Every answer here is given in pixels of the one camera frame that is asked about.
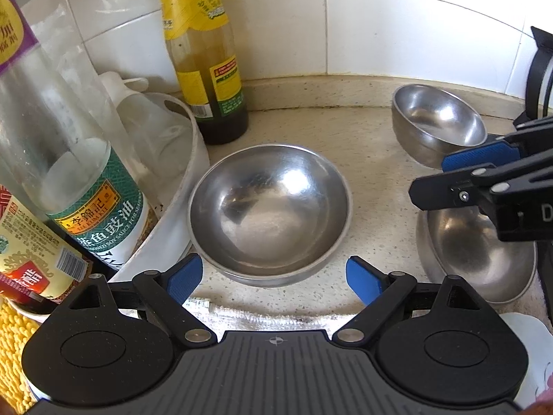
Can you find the white towel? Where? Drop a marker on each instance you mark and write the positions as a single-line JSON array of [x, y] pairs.
[[259, 317]]

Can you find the white floral plate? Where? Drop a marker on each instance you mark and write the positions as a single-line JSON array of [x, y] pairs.
[[531, 341]]

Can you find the purple label clear bottle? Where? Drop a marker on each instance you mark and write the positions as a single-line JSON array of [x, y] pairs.
[[56, 116]]

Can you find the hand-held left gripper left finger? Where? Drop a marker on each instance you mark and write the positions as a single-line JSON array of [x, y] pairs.
[[185, 276]]

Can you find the yellow chenille cloth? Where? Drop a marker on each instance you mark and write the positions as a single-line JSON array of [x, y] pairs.
[[13, 354]]

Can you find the white two-tier rotating rack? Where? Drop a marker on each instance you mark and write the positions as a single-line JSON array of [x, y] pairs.
[[173, 207]]

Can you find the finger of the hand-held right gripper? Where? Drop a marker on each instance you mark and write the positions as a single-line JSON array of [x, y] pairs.
[[479, 156], [436, 192]]

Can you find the stainless steel bowl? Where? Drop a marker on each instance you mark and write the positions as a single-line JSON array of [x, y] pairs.
[[436, 116], [268, 207], [475, 255]]

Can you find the green yellow label sauce bottle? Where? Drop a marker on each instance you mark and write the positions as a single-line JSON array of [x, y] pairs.
[[203, 52]]

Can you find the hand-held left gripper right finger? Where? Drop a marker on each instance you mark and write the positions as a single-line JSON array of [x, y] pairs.
[[365, 279]]

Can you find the white plastic funnel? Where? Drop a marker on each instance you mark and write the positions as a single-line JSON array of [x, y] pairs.
[[129, 108]]

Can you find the yellow cap vinegar bottle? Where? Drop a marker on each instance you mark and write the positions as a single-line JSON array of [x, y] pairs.
[[30, 259]]

